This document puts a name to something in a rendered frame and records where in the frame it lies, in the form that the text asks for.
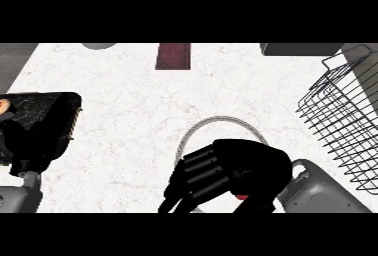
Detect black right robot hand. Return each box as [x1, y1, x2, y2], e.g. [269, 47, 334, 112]
[157, 138, 296, 214]

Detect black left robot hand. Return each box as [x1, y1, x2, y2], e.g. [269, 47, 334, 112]
[0, 118, 70, 178]

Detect black speckled toaster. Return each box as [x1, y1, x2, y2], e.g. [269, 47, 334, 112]
[0, 91, 85, 168]

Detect tan bread slice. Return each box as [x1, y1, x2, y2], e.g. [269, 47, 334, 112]
[0, 98, 14, 116]

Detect grey round object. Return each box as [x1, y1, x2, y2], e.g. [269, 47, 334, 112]
[82, 43, 119, 51]

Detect dark red rectangular box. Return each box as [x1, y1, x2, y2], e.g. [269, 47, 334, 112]
[154, 43, 194, 71]

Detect dark grey appliance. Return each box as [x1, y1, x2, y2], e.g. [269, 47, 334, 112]
[260, 43, 347, 57]

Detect black wire basket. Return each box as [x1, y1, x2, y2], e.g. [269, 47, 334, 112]
[296, 44, 378, 196]

